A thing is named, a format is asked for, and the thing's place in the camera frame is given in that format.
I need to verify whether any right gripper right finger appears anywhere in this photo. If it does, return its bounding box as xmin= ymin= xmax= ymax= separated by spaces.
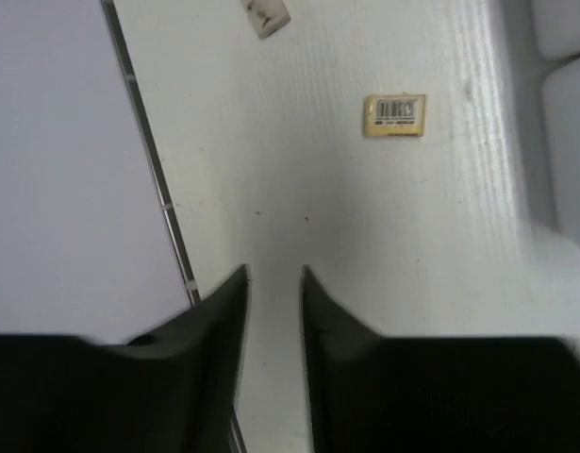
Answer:
xmin=301 ymin=268 xmax=580 ymax=452

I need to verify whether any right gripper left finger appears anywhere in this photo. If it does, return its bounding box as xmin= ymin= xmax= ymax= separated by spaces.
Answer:
xmin=0 ymin=267 xmax=248 ymax=452

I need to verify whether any yellow eraser with barcode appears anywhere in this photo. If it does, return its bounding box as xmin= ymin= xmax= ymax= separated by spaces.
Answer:
xmin=362 ymin=93 xmax=427 ymax=138

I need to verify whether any left white divided container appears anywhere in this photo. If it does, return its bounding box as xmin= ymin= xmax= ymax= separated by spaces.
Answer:
xmin=541 ymin=59 xmax=580 ymax=247

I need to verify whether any grey eraser block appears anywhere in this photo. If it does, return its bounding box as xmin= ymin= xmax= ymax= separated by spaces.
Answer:
xmin=241 ymin=0 xmax=291 ymax=40

